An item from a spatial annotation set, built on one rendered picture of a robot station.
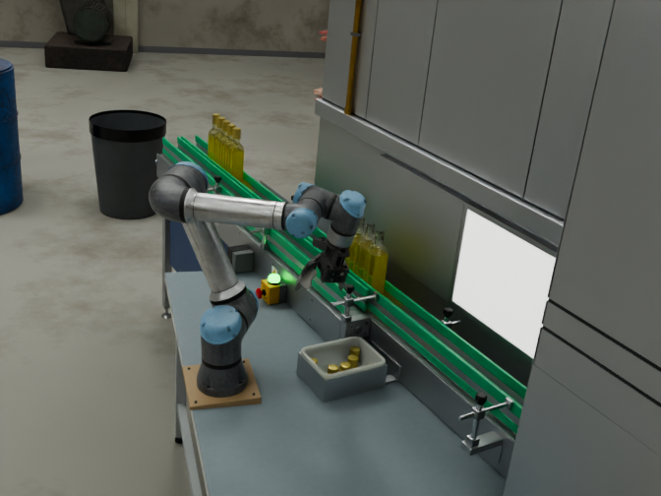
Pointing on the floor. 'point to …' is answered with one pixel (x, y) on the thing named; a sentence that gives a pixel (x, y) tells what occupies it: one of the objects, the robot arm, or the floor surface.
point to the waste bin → (126, 160)
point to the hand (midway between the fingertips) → (317, 288)
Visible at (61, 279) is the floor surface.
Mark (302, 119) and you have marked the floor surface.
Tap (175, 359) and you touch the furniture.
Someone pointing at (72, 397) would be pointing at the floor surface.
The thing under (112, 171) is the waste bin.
